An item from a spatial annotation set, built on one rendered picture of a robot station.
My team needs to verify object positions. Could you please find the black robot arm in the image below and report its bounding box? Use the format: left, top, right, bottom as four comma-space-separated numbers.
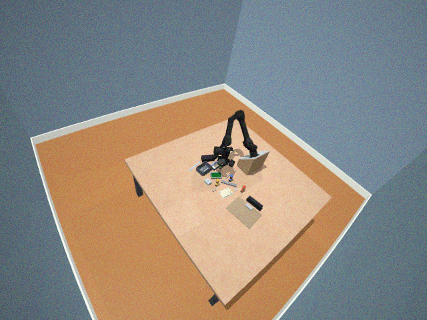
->
213, 110, 260, 167

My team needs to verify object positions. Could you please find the blue stamp pad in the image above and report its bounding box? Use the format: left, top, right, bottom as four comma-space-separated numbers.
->
210, 161, 220, 170

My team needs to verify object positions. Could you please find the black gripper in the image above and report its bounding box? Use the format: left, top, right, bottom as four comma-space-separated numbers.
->
212, 154, 235, 167

